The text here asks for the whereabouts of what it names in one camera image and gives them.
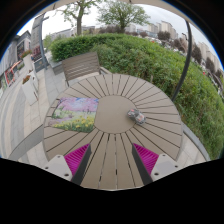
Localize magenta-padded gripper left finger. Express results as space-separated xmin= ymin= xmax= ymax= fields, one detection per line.
xmin=43 ymin=144 xmax=91 ymax=185

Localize tall white planter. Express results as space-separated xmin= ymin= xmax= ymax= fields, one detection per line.
xmin=21 ymin=49 xmax=36 ymax=73

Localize dark curved umbrella pole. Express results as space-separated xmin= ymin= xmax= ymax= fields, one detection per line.
xmin=170 ymin=19 xmax=193 ymax=103

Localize grey street lamp pole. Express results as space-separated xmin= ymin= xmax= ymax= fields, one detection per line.
xmin=39 ymin=13 xmax=49 ymax=70

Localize slatted wooden chair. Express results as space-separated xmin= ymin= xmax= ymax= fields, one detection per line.
xmin=62 ymin=52 xmax=110 ymax=84

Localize trimmed green hedge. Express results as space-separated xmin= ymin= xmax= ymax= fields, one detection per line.
xmin=50 ymin=34 xmax=224 ymax=159

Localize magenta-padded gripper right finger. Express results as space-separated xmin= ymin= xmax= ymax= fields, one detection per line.
xmin=132 ymin=143 xmax=181 ymax=185

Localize floral landscape mouse pad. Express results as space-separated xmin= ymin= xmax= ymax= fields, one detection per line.
xmin=48 ymin=97 xmax=99 ymax=133

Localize round slatted wooden table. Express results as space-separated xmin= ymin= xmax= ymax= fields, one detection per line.
xmin=44 ymin=74 xmax=183 ymax=190

